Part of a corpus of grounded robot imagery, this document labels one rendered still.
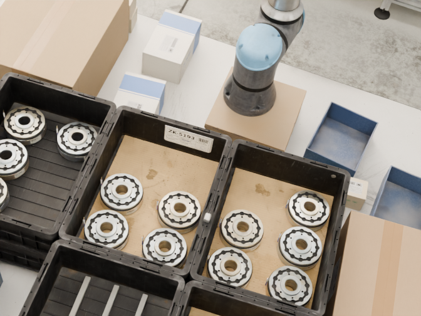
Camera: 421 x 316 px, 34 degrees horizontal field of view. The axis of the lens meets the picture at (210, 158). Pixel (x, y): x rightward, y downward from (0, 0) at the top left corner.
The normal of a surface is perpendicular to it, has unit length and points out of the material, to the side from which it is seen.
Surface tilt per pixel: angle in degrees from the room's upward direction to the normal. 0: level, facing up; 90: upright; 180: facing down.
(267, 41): 9
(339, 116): 90
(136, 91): 0
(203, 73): 0
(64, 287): 0
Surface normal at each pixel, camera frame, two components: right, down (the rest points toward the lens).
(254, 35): 0.02, -0.47
